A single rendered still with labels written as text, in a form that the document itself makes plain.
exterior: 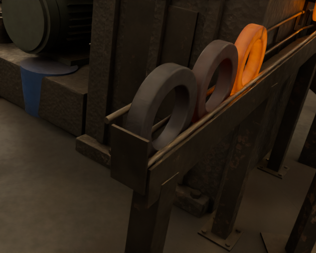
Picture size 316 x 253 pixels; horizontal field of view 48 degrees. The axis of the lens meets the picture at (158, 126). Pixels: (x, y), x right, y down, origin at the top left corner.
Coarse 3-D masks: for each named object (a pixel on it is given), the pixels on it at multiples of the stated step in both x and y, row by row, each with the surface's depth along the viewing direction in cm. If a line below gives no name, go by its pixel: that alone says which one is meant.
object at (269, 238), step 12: (312, 84) 108; (312, 180) 115; (312, 192) 114; (312, 204) 113; (300, 216) 120; (312, 216) 115; (300, 228) 119; (312, 228) 117; (264, 240) 130; (276, 240) 131; (288, 240) 126; (300, 240) 119; (312, 240) 119; (276, 252) 126; (288, 252) 125; (300, 252) 122; (312, 252) 128
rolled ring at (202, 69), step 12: (216, 48) 69; (228, 48) 72; (204, 60) 68; (216, 60) 69; (228, 60) 76; (204, 72) 67; (228, 72) 79; (204, 84) 68; (216, 84) 82; (228, 84) 80; (204, 96) 70; (216, 96) 81; (228, 96) 82; (204, 108) 72; (192, 120) 75
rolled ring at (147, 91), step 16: (176, 64) 60; (144, 80) 56; (160, 80) 55; (176, 80) 58; (192, 80) 64; (144, 96) 55; (160, 96) 56; (176, 96) 67; (192, 96) 66; (128, 112) 56; (144, 112) 54; (176, 112) 68; (192, 112) 69; (128, 128) 56; (144, 128) 55; (176, 128) 68; (160, 144) 65
